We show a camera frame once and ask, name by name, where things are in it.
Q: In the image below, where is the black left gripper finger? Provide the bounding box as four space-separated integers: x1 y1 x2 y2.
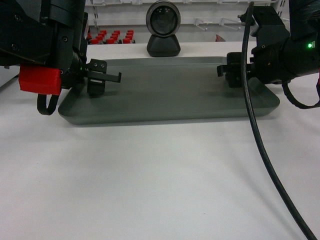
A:
86 59 122 83
87 78 106 97

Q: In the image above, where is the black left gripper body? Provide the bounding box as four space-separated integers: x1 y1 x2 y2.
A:
59 12 89 89

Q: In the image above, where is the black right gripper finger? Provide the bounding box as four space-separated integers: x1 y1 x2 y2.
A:
225 72 243 88
217 52 242 77

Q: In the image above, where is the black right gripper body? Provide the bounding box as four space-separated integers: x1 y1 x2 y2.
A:
251 6 295 84

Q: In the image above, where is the grey-green serving tray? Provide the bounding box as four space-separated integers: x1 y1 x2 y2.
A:
57 56 281 125

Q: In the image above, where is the black barcode scanner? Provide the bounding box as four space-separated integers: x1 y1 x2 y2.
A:
146 0 181 57

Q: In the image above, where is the red printed bracket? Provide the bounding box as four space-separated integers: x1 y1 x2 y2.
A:
18 64 62 96

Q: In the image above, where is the black thick cable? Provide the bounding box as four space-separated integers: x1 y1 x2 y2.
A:
241 0 320 240

